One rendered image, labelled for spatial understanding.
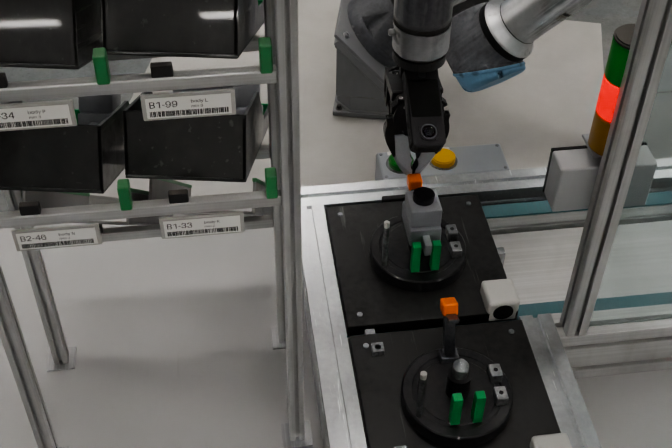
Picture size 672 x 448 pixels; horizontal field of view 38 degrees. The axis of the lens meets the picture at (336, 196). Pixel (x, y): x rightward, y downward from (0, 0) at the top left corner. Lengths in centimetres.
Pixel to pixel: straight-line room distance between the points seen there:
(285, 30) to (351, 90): 93
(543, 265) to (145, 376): 62
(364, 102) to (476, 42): 26
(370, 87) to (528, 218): 42
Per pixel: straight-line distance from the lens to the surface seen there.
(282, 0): 89
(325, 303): 141
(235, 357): 147
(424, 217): 136
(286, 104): 95
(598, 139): 120
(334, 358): 135
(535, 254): 156
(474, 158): 164
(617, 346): 145
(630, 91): 112
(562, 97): 197
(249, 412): 141
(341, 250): 145
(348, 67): 180
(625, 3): 400
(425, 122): 129
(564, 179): 122
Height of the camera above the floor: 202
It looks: 43 degrees down
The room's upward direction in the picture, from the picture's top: 1 degrees clockwise
